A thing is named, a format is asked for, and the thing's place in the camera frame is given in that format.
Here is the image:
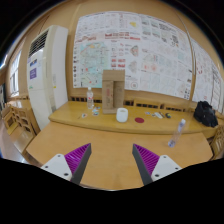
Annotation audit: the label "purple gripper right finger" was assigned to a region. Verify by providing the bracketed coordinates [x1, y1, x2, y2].
[132, 144, 181, 185]

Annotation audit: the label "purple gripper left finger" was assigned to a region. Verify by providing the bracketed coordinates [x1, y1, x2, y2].
[42, 143, 91, 185]

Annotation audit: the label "tilted clear water bottle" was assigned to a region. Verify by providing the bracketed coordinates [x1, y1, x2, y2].
[168, 119, 186, 147]

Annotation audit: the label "clear plastic water bottle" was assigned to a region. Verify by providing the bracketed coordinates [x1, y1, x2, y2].
[87, 87, 94, 109]

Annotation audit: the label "red round coaster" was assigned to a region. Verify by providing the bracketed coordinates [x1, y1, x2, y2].
[135, 117, 144, 123]

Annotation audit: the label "small items on table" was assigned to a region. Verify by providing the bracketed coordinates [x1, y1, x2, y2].
[145, 112, 171, 119]

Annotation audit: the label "small stickers near bottle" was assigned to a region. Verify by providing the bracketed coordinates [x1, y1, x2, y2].
[81, 107, 100, 119]

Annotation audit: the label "white ceramic cup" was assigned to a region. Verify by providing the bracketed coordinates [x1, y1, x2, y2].
[116, 108, 128, 123]

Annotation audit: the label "wooden chair left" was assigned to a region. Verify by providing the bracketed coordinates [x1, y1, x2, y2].
[2, 100, 40, 154]

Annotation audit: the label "black bag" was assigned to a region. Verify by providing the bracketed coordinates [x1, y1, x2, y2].
[194, 101, 218, 128]

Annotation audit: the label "cardboard stand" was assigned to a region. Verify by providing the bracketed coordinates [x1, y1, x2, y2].
[102, 70, 125, 114]

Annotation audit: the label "white standing air conditioner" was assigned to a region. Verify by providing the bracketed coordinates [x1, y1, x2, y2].
[27, 25, 68, 129]

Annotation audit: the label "window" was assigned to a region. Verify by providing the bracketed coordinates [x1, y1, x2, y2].
[10, 51, 21, 96]

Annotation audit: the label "right wall poster sheet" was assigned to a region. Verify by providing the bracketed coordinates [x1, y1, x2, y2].
[191, 39, 224, 114]

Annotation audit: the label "large wall poster sheet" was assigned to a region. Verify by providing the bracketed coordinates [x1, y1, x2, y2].
[73, 11, 192, 99]

